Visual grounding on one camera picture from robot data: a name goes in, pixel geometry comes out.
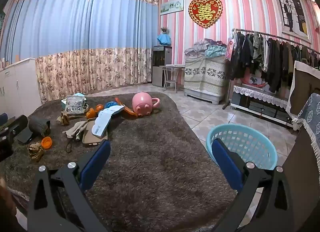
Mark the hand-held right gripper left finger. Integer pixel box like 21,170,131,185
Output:
27,140,111,232

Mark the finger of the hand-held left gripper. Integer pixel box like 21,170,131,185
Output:
8,115,28,136

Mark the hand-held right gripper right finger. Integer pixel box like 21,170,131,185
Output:
211,138,293,232

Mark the light blue plastic basket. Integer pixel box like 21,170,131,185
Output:
206,125,278,172

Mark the printed tissue bag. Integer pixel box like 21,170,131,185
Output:
61,95,87,117

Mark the orange striped snack wrapper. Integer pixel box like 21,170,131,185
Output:
114,98,137,117

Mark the flat black phone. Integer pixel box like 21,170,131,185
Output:
16,129,34,145

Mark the black cup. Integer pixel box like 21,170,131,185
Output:
29,116,51,137

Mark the brown phone case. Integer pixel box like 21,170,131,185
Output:
82,121,108,145

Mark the orange bottle cap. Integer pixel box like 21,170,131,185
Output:
41,136,53,150

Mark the white cabinet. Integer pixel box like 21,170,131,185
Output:
0,57,42,118

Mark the beige cloth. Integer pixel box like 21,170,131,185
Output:
62,121,88,138

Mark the white paper envelope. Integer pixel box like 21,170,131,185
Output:
91,105,125,137

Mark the orange plastic toy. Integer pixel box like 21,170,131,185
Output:
86,104,104,118

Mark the brown shaggy rug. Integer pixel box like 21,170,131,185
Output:
0,91,239,232

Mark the low glass cabinet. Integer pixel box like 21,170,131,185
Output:
230,84,295,127

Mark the brown wooden cabinet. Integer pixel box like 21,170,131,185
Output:
282,122,320,197

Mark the pink pig watering can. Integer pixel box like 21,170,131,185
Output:
132,92,160,117

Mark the white lace cloth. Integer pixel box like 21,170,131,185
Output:
233,85,292,109

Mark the cabinet with patterned cloth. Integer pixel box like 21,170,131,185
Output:
184,55,229,105

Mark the blue patterned fringed cloth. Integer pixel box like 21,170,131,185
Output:
291,93,320,162

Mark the blue floral curtain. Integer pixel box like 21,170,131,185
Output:
0,0,159,102

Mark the small round table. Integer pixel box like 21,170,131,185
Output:
159,65,186,92

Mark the row of hanging clothes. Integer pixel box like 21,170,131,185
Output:
230,32,320,93

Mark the pink hanging bag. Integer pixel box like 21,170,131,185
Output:
224,30,237,61

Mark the pile of folded clothes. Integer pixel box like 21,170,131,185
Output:
184,38,228,59

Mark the grey water dispenser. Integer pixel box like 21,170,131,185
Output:
152,45,173,87

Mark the beige cloth covered furniture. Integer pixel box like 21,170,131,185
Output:
286,60,320,115

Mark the metal clothes rack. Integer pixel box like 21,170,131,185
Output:
222,29,320,110

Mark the blue cloth cover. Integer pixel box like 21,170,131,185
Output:
157,34,171,46

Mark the black cord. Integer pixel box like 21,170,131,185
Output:
65,134,78,153

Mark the red heart wall decoration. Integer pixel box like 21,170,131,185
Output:
188,0,223,29

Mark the wall poster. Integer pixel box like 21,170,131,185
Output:
272,0,312,41

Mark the small wall picture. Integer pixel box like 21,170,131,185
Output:
159,0,184,16

